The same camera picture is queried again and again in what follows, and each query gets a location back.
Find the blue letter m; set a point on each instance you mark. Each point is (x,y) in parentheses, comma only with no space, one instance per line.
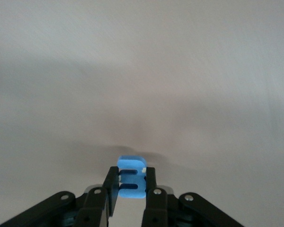
(130,163)

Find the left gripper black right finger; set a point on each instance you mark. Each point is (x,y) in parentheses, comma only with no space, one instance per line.
(161,208)

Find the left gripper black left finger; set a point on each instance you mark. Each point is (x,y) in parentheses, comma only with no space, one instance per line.
(94,208)

